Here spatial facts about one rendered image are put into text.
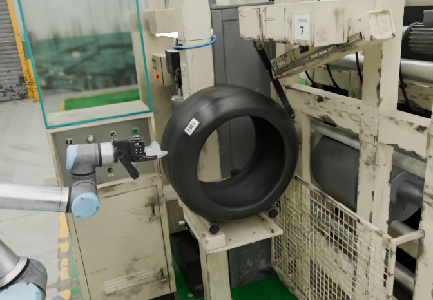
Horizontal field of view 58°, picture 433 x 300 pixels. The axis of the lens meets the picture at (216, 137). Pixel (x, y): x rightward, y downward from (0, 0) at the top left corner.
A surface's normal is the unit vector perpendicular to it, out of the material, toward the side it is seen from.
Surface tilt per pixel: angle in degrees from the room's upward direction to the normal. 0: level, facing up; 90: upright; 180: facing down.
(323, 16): 90
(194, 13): 90
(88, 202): 92
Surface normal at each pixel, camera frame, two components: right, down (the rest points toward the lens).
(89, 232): 0.35, 0.27
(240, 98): 0.22, -0.52
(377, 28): 0.31, -0.04
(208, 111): -0.14, -0.37
